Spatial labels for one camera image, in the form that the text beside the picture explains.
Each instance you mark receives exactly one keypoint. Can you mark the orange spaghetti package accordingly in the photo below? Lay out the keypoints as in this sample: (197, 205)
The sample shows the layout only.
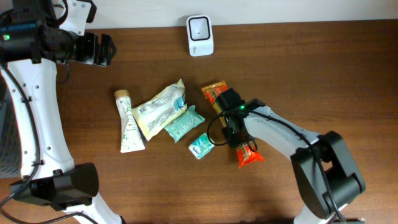
(247, 155)

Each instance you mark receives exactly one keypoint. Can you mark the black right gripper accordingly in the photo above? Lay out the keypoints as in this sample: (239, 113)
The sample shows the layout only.
(232, 141)

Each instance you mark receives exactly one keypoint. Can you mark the white tube with cork cap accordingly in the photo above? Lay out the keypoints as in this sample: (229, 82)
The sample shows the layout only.
(131, 139)

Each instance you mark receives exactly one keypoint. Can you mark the small teal tissue pack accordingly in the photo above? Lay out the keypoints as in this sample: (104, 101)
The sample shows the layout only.
(201, 146)

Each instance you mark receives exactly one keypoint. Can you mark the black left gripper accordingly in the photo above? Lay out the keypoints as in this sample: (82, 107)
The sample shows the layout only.
(91, 53)

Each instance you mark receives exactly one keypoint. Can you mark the grey plastic mesh basket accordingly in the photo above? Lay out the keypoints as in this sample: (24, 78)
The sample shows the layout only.
(11, 156)

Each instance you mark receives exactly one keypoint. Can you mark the white barcode scanner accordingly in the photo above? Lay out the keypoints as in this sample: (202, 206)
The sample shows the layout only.
(200, 35)

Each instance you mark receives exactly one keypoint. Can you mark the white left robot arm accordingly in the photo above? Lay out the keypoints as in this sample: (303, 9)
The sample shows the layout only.
(34, 40)

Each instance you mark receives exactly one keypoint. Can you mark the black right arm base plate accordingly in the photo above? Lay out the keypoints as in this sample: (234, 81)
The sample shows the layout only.
(349, 221)

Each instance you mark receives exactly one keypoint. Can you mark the teal wet wipes pack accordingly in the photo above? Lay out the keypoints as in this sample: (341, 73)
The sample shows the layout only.
(184, 123)

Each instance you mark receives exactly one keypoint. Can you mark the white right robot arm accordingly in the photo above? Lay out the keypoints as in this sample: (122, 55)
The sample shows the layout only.
(328, 178)

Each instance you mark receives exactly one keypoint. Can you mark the cream yellow food pouch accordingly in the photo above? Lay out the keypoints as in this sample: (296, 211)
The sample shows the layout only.
(155, 114)

